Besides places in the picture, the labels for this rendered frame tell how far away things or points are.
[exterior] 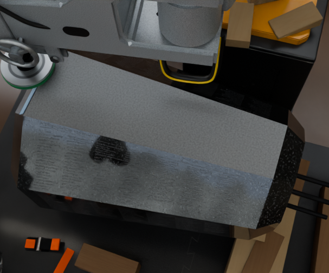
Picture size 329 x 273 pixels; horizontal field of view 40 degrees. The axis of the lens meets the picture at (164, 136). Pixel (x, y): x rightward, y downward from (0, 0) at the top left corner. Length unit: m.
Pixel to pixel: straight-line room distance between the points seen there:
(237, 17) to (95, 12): 0.83
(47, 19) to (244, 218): 1.00
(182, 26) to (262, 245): 1.23
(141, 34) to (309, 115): 1.54
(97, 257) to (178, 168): 0.80
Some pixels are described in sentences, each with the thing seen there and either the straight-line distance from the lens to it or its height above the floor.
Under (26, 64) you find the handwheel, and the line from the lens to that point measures 1.59.
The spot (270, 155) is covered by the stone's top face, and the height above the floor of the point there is 0.82.
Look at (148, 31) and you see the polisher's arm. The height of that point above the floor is 1.24.
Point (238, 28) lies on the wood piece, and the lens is 1.97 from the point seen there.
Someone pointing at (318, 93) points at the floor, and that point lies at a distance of 2.85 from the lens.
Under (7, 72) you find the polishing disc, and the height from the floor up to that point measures 0.88.
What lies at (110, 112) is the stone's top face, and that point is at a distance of 1.79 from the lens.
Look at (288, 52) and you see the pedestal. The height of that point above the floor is 0.74.
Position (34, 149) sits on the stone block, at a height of 0.73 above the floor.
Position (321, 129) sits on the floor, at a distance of 2.75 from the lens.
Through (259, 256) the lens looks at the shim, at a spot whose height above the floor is 0.26.
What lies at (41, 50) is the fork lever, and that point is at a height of 1.09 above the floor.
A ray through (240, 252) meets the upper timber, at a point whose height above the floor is 0.25.
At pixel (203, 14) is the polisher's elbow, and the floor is 1.40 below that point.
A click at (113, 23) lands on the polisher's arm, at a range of 1.36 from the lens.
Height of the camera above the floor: 2.40
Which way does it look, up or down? 66 degrees down
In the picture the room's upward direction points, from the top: 7 degrees counter-clockwise
